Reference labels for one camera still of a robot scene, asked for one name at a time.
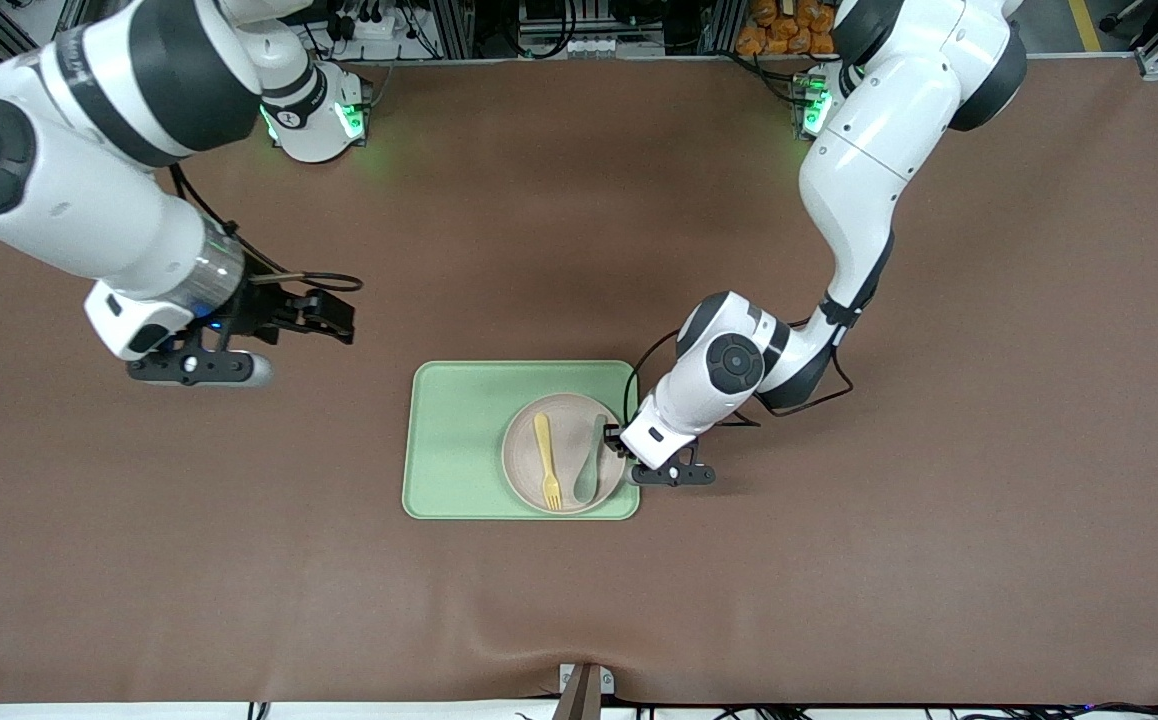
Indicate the yellow plastic fork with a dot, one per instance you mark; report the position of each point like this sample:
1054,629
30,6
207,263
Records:
545,450

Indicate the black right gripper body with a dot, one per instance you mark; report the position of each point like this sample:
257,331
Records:
261,307

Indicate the white power strip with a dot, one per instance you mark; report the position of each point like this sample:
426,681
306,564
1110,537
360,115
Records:
374,22

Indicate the brown tablecloth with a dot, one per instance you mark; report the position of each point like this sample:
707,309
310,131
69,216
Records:
839,600

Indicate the pile of orange items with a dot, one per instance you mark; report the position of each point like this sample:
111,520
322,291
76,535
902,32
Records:
784,30

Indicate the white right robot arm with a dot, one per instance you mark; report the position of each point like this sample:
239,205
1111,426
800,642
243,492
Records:
59,200

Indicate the beige round plate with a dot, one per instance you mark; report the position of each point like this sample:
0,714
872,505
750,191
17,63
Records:
571,430

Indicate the grey-green plastic spoon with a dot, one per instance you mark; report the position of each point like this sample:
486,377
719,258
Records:
587,485

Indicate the light green rectangular tray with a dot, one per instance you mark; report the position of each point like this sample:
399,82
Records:
459,450

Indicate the metal table clamp bracket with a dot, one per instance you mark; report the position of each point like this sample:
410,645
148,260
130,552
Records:
584,690

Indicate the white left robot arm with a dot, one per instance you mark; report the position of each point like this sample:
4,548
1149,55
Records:
869,150

